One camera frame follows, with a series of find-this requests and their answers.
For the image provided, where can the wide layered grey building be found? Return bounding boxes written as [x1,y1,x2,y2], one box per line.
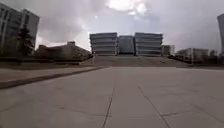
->
[88,31,164,57]

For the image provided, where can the wide stone steps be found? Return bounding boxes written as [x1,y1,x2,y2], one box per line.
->
[91,55,190,69]

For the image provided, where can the grey stone slab plaza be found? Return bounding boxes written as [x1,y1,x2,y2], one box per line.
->
[0,65,224,128]

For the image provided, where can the low sloped building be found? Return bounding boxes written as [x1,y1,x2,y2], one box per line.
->
[34,41,93,62]

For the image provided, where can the small pale building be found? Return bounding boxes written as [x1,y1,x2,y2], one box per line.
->
[161,44,176,57]

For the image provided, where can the dark kerb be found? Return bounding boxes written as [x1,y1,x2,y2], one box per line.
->
[0,66,109,90]

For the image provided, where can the low pale building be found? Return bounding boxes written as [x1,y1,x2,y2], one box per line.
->
[175,47,210,62]

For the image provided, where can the paved side strip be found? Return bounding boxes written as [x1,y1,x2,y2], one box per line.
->
[0,65,98,83]

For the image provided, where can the dark tree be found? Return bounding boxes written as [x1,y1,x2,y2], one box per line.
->
[18,25,34,58]

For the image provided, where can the tall grey building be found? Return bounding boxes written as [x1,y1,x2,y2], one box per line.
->
[0,2,41,57]

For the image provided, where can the tall dark building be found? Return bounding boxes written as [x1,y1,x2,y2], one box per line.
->
[216,12,224,57]

